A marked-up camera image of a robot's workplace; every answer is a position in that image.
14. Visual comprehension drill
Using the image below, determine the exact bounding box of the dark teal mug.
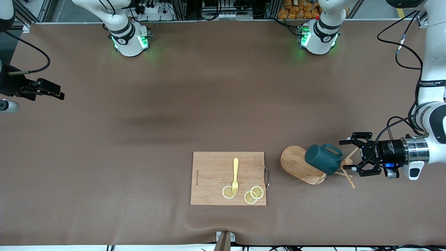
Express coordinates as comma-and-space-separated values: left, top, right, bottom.
305, 143, 343, 175

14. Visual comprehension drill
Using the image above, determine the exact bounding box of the wooden mug tree rack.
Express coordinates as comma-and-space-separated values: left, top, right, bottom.
280, 145, 360, 189

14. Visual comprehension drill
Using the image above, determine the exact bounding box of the yellow plastic fork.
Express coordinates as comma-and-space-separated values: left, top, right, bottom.
232, 158, 240, 195

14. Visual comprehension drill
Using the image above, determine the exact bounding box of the white power strip with plugs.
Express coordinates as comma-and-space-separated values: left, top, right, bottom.
134, 0, 175, 21

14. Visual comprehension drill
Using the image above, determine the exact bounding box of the brown table mat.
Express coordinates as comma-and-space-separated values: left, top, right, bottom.
0, 19, 446, 246

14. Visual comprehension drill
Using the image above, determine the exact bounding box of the bamboo cutting board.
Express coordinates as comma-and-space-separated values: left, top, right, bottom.
191, 151, 270, 206

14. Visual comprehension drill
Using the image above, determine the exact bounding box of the white socket strip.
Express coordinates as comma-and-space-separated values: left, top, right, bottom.
202, 10, 254, 21

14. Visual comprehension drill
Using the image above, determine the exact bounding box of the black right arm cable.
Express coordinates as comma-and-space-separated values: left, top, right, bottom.
3, 30, 51, 76

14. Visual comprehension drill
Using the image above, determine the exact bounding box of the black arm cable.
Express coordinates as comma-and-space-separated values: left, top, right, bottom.
377, 10, 424, 70
3, 30, 51, 76

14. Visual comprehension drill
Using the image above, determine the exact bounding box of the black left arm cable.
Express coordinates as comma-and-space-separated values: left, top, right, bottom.
377, 10, 424, 70

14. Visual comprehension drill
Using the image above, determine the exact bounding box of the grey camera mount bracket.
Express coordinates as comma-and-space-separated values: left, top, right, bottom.
215, 231, 236, 251

